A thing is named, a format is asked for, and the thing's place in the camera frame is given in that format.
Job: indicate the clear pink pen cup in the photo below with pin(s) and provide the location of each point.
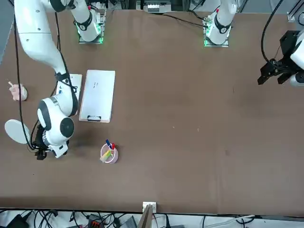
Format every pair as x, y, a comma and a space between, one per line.
114, 158

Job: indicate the pink plush toy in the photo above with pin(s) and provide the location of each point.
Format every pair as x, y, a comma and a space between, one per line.
22, 93

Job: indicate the aluminium frame post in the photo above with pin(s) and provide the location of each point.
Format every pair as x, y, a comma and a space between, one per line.
145, 218

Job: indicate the white and blue book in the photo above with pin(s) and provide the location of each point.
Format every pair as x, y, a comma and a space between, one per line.
76, 80

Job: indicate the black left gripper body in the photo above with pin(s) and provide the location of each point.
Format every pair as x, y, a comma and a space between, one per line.
288, 42

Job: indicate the black and red power strip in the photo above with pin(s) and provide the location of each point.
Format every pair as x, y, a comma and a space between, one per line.
95, 222

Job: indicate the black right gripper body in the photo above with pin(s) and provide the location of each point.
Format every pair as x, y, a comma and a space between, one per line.
39, 140

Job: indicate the blue capped marker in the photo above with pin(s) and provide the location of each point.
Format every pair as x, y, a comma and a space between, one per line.
107, 142

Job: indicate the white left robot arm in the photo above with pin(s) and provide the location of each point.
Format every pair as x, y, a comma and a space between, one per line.
222, 23

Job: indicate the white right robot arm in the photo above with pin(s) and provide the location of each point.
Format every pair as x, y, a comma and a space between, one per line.
35, 35

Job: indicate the yellow green highlighter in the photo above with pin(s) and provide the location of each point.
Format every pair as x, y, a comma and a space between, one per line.
106, 155

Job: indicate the red capped marker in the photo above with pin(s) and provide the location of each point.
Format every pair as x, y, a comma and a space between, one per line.
113, 145

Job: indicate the white foldable desk lamp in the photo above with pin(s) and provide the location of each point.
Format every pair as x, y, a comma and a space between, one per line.
14, 130

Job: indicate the white post bracket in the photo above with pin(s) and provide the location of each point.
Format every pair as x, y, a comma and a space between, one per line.
153, 204

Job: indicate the small black power adapter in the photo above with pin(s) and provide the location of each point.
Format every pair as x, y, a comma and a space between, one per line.
16, 222

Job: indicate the white clipboard with paper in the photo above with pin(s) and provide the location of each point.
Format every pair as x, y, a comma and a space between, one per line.
97, 95

